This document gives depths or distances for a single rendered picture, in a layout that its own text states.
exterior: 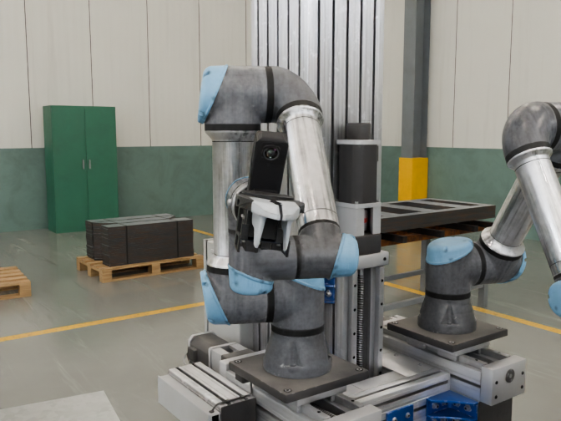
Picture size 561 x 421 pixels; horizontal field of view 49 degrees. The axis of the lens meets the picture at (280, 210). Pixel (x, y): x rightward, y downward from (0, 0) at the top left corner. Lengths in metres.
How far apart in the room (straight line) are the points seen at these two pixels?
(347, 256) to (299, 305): 0.29
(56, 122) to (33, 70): 1.04
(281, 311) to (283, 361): 0.11
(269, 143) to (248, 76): 0.43
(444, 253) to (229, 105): 0.70
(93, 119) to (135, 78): 1.36
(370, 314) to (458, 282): 0.24
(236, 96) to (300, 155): 0.18
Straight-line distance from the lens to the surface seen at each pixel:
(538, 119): 1.45
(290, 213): 0.74
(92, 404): 1.25
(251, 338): 1.79
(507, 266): 1.72
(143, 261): 6.90
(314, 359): 1.34
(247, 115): 1.24
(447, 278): 1.64
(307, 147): 1.17
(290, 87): 1.25
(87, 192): 10.19
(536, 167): 1.40
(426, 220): 5.05
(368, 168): 1.50
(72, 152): 10.07
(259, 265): 1.02
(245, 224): 0.82
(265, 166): 0.86
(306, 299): 1.30
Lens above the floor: 1.55
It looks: 7 degrees down
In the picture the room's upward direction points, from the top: straight up
